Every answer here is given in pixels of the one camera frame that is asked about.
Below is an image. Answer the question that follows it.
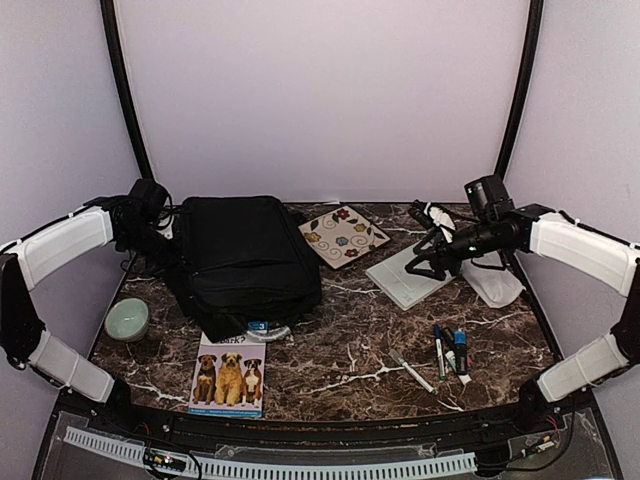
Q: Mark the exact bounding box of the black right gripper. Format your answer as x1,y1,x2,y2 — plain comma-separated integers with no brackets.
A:
406,218,506,281

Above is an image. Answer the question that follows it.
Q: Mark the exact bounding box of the grey shrink-wrapped notebook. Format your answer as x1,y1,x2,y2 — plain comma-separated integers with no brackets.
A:
366,244,452,311

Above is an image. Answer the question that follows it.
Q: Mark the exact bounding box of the black student bag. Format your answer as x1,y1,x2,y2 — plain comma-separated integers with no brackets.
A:
162,196,322,343

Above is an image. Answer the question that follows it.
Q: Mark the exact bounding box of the dog picture book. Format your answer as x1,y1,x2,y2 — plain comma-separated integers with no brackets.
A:
188,333,266,418

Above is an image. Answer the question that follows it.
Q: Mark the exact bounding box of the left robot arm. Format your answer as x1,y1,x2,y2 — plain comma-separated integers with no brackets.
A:
1,192,169,436

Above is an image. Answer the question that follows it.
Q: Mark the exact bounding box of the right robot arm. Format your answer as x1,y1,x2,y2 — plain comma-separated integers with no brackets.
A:
406,201,639,434

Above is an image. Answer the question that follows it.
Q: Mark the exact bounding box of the white cloth pouch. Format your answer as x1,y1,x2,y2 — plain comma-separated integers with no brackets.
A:
461,261,525,309

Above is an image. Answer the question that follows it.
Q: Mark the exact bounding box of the blue-capped white marker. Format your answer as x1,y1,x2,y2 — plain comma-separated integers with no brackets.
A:
434,324,446,382

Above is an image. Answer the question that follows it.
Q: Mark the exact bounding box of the blue-capped black highlighter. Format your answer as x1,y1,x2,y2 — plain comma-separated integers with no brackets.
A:
454,330,468,375

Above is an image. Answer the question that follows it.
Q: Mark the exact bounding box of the black marker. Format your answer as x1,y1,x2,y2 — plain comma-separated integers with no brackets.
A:
441,327,457,373

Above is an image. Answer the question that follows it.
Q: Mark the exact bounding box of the clear-capped white pen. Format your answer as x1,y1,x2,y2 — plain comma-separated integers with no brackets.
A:
389,350,437,395

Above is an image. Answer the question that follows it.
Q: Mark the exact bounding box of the white green glue stick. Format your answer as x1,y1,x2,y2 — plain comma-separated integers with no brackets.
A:
446,350,472,386

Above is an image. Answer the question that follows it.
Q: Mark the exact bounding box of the pale green ceramic bowl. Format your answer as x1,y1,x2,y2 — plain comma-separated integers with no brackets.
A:
104,298,150,342

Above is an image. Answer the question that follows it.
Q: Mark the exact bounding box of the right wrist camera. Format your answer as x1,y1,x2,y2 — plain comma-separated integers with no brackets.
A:
464,174,515,222

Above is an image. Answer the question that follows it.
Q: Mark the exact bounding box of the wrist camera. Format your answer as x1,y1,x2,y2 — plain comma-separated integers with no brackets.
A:
128,179,169,223
464,174,515,222

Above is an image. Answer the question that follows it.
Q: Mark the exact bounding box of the grey slotted cable duct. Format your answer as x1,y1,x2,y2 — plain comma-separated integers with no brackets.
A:
63,427,477,479

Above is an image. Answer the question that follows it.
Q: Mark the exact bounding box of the right black frame post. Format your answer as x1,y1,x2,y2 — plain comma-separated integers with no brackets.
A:
494,0,545,180

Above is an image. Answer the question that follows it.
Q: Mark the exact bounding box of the black frame post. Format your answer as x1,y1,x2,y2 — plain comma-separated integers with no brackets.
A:
100,0,154,180
494,0,545,180

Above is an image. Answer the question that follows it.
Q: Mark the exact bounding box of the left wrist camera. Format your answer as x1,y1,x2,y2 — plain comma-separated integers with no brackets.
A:
128,179,169,223

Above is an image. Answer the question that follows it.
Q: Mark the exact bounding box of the black front rail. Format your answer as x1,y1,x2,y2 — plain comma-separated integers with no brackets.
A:
130,405,522,446

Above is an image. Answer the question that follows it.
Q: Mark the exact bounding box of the left black frame post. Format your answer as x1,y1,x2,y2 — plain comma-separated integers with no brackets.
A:
100,0,154,180

